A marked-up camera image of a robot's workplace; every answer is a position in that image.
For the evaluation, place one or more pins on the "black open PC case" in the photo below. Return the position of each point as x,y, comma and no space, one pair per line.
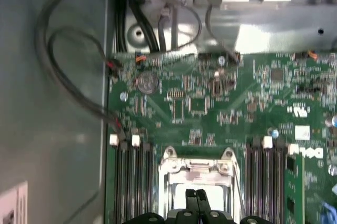
52,129

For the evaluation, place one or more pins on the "white case sticker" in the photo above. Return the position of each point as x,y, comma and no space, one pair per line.
13,203

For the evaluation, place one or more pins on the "silver coin battery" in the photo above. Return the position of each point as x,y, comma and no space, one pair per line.
147,83

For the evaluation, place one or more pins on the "CPU socket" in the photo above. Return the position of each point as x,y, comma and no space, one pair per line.
171,166

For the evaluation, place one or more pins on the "metal socket cover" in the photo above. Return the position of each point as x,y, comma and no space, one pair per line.
179,177

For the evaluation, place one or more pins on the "green RAM stick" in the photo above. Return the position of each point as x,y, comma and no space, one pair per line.
296,189

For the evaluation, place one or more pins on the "green motherboard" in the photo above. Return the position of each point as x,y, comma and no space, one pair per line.
237,108

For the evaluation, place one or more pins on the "black RAM slot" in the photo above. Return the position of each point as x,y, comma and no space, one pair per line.
129,181
149,181
251,181
139,181
280,181
270,181
119,181
260,181

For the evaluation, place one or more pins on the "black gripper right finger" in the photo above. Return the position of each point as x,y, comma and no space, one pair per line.
202,200

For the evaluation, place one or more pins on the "metal drive cage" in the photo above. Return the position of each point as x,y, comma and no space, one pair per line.
263,23

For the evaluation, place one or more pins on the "silver square CPU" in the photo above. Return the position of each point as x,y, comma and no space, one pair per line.
179,195

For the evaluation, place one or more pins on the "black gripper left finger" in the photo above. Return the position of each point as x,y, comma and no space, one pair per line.
190,200

